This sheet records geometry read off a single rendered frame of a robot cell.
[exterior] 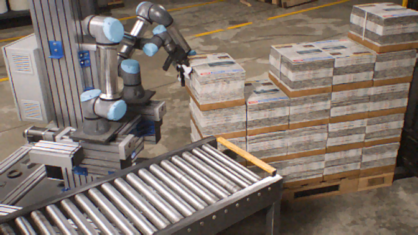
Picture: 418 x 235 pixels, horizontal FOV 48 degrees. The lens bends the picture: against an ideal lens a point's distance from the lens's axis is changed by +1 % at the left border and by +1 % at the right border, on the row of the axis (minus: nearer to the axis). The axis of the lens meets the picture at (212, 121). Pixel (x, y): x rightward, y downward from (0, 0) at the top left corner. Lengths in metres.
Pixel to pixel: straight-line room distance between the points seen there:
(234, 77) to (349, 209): 1.31
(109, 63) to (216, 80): 0.66
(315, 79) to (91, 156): 1.44
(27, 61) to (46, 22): 0.26
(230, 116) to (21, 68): 1.25
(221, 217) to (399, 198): 1.88
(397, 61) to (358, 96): 0.32
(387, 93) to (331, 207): 0.88
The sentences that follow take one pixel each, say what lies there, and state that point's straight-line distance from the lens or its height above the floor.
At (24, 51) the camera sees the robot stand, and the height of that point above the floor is 1.21.
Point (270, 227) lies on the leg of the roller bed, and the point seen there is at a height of 0.52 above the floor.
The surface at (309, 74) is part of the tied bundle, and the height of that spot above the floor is 0.97.
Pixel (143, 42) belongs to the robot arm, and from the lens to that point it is 2.72.
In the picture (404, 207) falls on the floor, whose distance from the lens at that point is 3.55.
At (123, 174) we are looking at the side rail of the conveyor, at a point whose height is 0.80.
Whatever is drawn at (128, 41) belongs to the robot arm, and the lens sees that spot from 2.69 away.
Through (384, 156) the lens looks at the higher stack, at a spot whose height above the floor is 0.26.
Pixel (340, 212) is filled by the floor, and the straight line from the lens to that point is 3.38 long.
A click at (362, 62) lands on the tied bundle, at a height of 1.01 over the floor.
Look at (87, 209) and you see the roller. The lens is 2.10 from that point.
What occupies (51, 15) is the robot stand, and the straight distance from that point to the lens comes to 2.73.
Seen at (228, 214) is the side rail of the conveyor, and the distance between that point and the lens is 2.06.
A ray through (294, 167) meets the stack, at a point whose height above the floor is 0.30.
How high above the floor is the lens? 2.02
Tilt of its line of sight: 27 degrees down
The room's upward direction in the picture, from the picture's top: 1 degrees counter-clockwise
